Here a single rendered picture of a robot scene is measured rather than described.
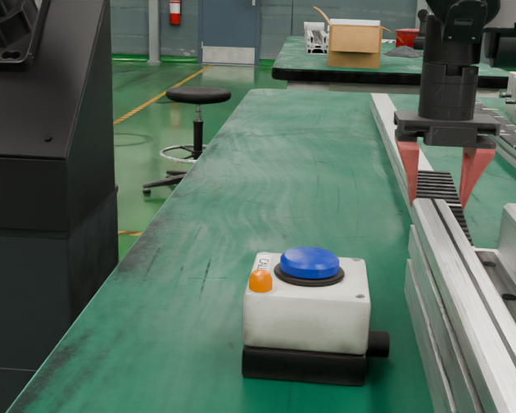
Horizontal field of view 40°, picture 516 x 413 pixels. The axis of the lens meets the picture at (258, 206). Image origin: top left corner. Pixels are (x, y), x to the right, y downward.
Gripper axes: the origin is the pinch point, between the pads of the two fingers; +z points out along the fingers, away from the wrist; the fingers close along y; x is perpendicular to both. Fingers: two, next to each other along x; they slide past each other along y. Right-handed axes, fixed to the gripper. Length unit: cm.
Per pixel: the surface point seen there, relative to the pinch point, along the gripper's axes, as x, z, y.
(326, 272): -32.6, -3.6, -12.0
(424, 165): 18.6, 0.3, 1.0
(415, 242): -22.9, -2.7, -5.2
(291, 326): -34.9, -0.7, -14.0
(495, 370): -47.3, -5.2, -4.7
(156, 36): 1062, 38, -288
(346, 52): 201, -2, -5
